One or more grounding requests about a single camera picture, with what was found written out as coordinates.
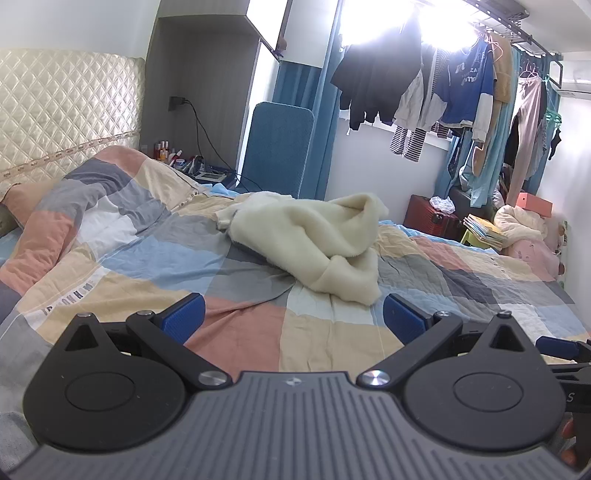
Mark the black hanging jacket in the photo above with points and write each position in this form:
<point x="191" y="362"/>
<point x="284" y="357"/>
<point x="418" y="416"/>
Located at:
<point x="373" y="77"/>

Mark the pink plush pile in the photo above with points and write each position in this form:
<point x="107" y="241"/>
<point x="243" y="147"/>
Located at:
<point x="540" y="242"/>

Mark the cream quilted headboard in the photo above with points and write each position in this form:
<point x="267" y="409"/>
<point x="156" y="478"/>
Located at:
<point x="60" y="107"/>

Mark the stack of books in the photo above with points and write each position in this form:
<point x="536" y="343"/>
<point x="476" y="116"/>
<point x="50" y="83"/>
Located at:
<point x="481" y="231"/>

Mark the striped hanging cloth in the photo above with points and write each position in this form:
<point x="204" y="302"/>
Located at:
<point x="408" y="144"/>

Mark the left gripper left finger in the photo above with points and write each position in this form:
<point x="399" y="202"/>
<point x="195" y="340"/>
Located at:
<point x="110" y="386"/>

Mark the patchwork quilt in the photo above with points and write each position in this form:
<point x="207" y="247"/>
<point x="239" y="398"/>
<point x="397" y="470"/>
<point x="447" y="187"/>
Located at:
<point x="122" y="233"/>

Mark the bedside clutter bottles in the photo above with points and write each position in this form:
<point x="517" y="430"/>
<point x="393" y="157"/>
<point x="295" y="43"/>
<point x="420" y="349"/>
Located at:
<point x="194" y="167"/>

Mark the blue hanging jersey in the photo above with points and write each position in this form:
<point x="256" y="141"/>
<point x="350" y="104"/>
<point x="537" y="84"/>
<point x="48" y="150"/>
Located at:
<point x="466" y="88"/>

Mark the grey bedside shelf unit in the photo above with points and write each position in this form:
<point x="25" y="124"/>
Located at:
<point x="208" y="64"/>

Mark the beige hanging trousers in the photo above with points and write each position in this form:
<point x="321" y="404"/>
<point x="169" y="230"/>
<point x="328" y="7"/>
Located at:
<point x="526" y="112"/>

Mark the cream striped fleece sweater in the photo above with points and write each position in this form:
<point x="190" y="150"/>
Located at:
<point x="326" y="245"/>

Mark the blue upholstered chair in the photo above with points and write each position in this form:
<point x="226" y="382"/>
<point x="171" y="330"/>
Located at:
<point x="277" y="147"/>

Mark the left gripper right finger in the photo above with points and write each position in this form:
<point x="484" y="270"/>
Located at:
<point x="476" y="386"/>

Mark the blue curtain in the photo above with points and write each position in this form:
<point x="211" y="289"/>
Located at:
<point x="313" y="51"/>

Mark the orange box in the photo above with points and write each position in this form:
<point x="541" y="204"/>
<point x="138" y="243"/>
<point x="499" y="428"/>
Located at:
<point x="535" y="204"/>

